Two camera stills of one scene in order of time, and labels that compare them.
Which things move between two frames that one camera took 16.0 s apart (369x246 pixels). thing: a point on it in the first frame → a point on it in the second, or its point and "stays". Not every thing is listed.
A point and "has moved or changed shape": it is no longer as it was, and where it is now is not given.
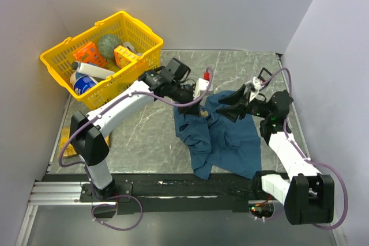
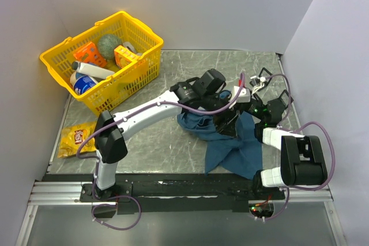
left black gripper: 189,110 → 226,123
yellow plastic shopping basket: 105,59 stays
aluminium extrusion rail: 59,193 stays
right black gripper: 232,112 stays
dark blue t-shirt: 218,143 has moved or changed shape
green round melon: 106,45 stays
